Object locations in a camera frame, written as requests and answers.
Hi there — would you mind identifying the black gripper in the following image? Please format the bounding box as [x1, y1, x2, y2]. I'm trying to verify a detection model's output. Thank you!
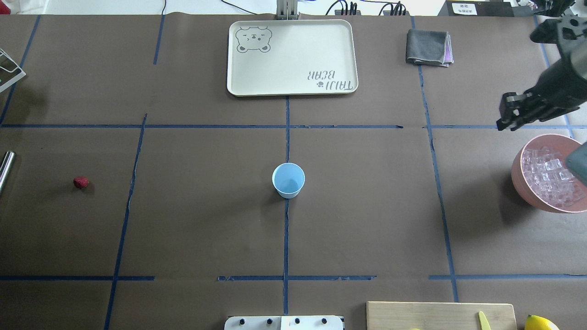
[496, 56, 587, 131]

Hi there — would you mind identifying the pink bowl of ice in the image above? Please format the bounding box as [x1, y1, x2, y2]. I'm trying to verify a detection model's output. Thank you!
[511, 133, 587, 214]

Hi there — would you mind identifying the light blue cup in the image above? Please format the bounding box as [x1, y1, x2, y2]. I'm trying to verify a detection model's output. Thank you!
[271, 162, 305, 199]

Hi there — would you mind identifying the white cup rack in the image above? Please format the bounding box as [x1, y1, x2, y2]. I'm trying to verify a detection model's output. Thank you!
[0, 48, 27, 93]

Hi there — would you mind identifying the folded grey cloth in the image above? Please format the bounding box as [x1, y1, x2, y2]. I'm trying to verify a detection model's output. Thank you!
[405, 29, 454, 67]

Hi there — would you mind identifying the black box with label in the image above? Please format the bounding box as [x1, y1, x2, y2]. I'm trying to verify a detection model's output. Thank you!
[437, 0, 515, 17]

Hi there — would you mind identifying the yellow lemon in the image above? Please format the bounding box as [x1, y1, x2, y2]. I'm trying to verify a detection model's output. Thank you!
[524, 314, 559, 330]

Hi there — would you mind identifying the yellow plastic knife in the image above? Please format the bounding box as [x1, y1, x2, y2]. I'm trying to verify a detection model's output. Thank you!
[477, 311, 492, 330]

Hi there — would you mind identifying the bamboo cutting board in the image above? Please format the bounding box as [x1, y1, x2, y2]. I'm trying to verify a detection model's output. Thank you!
[365, 301, 518, 330]

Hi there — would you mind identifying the cream bear tray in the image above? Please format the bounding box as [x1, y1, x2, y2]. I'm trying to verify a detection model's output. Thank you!
[227, 19, 359, 97]

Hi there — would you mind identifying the white pillar with base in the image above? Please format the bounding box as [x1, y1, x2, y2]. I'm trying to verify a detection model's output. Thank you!
[224, 315, 345, 330]

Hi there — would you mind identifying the red strawberry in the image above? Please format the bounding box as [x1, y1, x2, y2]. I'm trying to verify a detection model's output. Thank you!
[73, 176, 89, 189]

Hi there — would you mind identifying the steel muddler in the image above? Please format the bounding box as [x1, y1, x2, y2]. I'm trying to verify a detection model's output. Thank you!
[0, 151, 16, 195]

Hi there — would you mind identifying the aluminium frame post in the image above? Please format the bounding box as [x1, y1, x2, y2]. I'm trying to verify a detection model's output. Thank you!
[276, 0, 299, 20]

